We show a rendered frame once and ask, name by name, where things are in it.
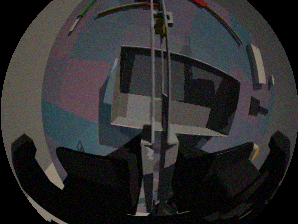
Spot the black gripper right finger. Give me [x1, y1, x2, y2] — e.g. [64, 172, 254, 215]
[172, 136, 254, 213]

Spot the cream cylinder with orange lid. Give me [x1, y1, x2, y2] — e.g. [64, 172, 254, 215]
[250, 143, 259, 160]

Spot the beige short cylinder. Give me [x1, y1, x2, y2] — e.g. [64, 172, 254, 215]
[269, 75, 274, 85]

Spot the spatula with tan handle and red head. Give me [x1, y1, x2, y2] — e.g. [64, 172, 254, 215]
[193, 0, 243, 44]

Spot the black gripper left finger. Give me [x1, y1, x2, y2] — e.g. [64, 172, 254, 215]
[56, 132, 142, 216]

